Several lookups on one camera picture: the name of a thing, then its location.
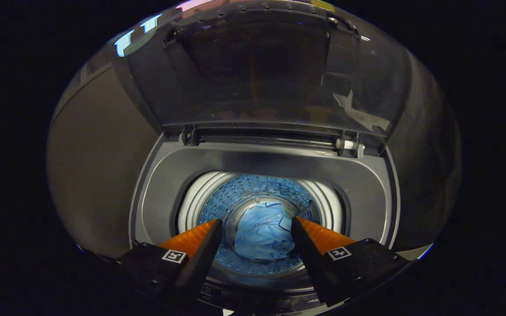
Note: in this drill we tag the grey washing machine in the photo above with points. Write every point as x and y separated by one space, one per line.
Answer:
165 193

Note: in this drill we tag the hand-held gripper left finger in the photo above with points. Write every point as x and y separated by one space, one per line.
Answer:
198 259

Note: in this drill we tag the dark transparent washing machine lid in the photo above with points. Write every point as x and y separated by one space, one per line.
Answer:
257 74

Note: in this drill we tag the light blue polo shirt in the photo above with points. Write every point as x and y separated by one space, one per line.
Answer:
264 232

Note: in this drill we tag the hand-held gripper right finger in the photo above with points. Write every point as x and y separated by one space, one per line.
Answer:
312 259

